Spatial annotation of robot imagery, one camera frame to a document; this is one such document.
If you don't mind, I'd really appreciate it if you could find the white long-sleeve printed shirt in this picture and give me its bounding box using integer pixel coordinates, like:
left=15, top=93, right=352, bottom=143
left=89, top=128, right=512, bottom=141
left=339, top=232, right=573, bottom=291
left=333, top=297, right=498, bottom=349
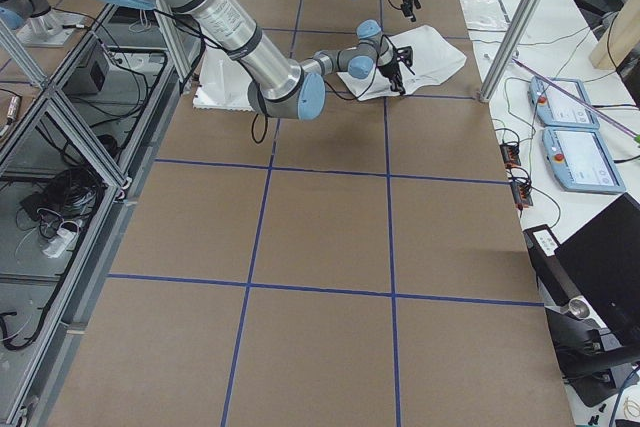
left=336, top=24, right=468, bottom=102

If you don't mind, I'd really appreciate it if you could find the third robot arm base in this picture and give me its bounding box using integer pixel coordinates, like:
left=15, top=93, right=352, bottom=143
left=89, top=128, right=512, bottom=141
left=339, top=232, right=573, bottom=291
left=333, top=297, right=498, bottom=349
left=1, top=0, right=85, bottom=47

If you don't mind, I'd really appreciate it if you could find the clear plastic document bag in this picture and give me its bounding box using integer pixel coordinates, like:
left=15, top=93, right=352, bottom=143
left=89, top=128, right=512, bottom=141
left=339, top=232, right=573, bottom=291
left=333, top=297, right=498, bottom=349
left=459, top=0, right=510, bottom=32

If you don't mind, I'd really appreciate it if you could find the upper orange black adapter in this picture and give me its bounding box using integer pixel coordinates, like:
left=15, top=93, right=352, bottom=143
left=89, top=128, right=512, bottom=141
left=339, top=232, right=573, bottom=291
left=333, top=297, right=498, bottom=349
left=500, top=143, right=521, bottom=168

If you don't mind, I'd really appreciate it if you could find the upper blue teach pendant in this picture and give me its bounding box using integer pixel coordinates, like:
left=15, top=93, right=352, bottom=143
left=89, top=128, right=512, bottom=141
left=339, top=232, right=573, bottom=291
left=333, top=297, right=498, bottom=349
left=529, top=76, right=600, bottom=130

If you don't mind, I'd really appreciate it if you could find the blue teach pendant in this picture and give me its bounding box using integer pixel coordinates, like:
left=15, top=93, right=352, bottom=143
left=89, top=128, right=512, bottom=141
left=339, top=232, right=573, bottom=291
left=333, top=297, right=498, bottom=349
left=542, top=127, right=626, bottom=194
left=529, top=76, right=600, bottom=130

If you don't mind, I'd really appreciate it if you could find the lower blue teach pendant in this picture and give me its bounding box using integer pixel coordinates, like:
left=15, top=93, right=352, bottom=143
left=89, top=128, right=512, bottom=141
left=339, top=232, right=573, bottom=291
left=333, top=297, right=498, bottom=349
left=542, top=127, right=626, bottom=194

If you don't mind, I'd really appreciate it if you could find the black laptop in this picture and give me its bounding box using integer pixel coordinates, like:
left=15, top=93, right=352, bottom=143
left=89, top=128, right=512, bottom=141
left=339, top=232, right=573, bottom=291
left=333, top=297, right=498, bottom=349
left=556, top=193, right=639, bottom=345

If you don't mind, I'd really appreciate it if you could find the grey control box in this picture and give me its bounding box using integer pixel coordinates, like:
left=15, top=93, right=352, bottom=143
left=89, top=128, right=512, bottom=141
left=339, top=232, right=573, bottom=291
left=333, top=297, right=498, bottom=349
left=63, top=44, right=109, bottom=96

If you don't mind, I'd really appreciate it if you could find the white power strip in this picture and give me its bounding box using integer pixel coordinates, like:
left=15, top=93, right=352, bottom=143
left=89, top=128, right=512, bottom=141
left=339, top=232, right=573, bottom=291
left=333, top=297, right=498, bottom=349
left=42, top=223, right=79, bottom=258

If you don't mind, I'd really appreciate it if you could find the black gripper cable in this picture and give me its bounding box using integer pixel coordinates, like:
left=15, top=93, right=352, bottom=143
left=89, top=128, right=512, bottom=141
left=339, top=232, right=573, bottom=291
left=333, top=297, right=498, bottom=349
left=249, top=31, right=401, bottom=144

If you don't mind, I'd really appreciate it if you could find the grey aluminium frame post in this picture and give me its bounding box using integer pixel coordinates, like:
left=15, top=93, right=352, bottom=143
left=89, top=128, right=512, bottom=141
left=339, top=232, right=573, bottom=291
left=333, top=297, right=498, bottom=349
left=478, top=0, right=541, bottom=103

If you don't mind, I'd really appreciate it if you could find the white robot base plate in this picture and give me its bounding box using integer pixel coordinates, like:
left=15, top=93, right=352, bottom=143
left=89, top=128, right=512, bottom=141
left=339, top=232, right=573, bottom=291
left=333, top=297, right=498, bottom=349
left=192, top=0, right=256, bottom=112

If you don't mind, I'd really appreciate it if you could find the wooden post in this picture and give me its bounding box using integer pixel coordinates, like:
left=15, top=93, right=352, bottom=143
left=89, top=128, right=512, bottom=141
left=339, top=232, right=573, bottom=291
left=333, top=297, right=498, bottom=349
left=588, top=0, right=639, bottom=70

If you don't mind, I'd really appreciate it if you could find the black camera stand mount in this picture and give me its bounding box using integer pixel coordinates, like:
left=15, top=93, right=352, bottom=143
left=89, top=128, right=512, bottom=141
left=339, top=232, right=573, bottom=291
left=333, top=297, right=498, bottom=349
left=545, top=296, right=639, bottom=407

